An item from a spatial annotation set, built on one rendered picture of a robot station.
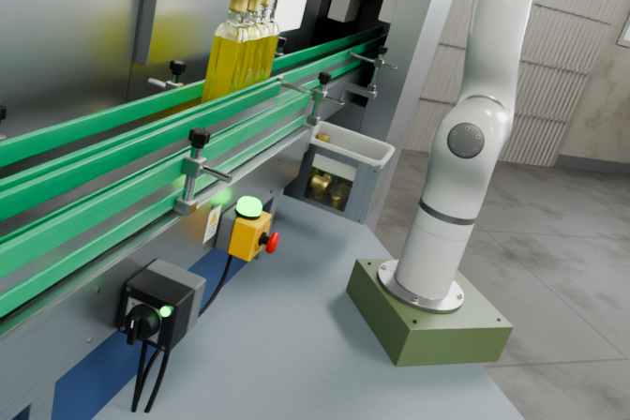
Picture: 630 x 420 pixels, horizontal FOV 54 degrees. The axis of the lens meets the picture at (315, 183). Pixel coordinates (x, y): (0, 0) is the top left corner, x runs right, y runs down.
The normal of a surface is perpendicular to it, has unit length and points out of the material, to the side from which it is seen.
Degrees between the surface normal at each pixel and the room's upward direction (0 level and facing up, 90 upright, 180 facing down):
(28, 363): 90
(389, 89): 90
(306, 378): 0
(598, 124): 90
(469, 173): 128
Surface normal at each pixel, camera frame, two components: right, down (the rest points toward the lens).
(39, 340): 0.92, 0.35
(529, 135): 0.34, 0.45
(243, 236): -0.31, 0.29
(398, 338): -0.90, -0.08
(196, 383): 0.25, -0.89
